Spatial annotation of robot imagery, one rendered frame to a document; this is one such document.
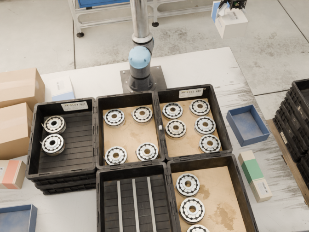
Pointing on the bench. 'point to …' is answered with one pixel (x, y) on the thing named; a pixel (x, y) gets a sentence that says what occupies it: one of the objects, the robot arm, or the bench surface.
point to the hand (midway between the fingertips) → (229, 15)
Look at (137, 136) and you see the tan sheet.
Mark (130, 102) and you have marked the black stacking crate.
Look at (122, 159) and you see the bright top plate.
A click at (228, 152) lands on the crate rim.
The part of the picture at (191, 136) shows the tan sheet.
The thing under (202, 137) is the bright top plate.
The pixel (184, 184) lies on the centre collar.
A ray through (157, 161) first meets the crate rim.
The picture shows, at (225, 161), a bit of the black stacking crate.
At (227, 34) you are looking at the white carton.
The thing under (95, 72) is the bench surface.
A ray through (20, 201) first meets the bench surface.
